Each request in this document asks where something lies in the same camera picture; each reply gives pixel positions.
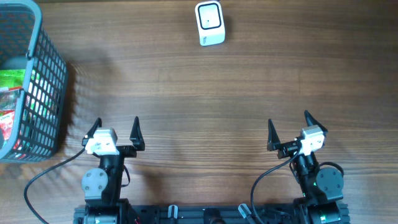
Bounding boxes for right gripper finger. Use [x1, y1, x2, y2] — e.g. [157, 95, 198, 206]
[267, 119, 280, 151]
[304, 110, 328, 136]

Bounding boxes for green gummy candy bag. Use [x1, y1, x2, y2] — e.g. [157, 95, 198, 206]
[0, 69, 25, 91]

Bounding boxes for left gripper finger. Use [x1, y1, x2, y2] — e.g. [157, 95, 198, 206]
[82, 118, 102, 146]
[129, 116, 145, 151]

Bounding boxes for white barcode scanner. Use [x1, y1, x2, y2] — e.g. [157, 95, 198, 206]
[195, 1, 226, 47]

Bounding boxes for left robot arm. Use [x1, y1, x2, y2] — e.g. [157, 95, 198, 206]
[73, 117, 145, 224]

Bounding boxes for grey plastic shopping basket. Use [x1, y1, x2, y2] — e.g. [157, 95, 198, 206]
[1, 0, 68, 163]

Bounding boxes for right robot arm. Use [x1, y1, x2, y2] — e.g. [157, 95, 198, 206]
[267, 111, 344, 223]

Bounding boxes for right camera black cable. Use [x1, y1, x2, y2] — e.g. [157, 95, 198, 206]
[250, 146, 303, 224]

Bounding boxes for red snack bar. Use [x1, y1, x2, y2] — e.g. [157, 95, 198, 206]
[0, 110, 15, 141]

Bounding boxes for camera black cable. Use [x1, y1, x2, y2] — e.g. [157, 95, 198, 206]
[24, 147, 87, 224]
[250, 146, 303, 224]

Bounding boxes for left camera black cable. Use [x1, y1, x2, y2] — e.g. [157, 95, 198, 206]
[24, 147, 87, 224]

